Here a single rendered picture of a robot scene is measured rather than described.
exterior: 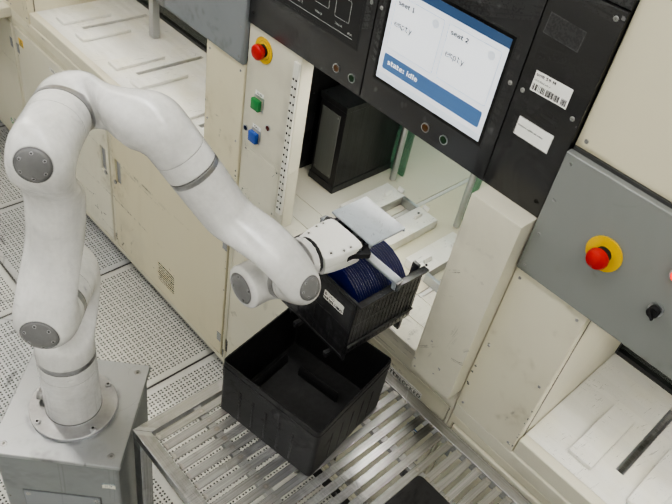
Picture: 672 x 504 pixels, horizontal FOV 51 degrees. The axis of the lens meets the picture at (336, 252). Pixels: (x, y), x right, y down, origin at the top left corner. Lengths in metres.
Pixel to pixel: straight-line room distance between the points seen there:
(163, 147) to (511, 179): 0.64
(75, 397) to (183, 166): 0.67
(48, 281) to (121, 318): 1.59
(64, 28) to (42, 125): 1.89
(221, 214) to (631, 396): 1.15
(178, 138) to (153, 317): 1.85
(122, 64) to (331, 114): 0.96
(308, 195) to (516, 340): 0.88
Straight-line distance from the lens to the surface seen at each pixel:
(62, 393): 1.61
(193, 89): 2.63
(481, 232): 1.40
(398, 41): 1.47
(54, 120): 1.15
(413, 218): 2.10
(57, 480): 1.77
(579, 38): 1.24
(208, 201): 1.18
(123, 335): 2.87
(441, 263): 1.97
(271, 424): 1.61
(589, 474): 1.72
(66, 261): 1.33
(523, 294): 1.47
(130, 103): 1.13
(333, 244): 1.37
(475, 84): 1.37
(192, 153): 1.14
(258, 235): 1.20
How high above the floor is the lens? 2.18
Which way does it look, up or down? 42 degrees down
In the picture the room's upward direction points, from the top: 12 degrees clockwise
